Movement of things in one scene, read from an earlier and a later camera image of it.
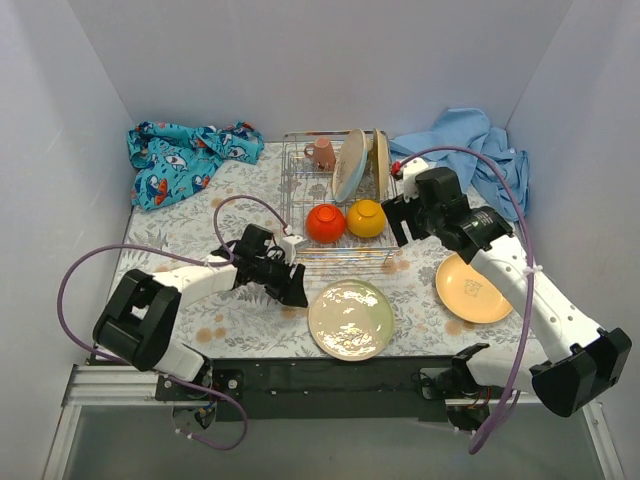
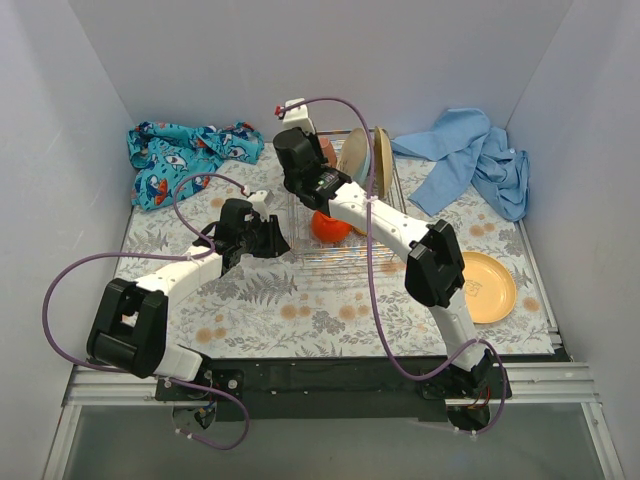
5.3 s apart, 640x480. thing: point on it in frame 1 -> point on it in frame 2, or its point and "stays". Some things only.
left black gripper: x=282 y=280 -> x=267 y=235
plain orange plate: x=466 y=291 stays
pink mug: x=323 y=157 stays
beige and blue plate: x=350 y=166 stays
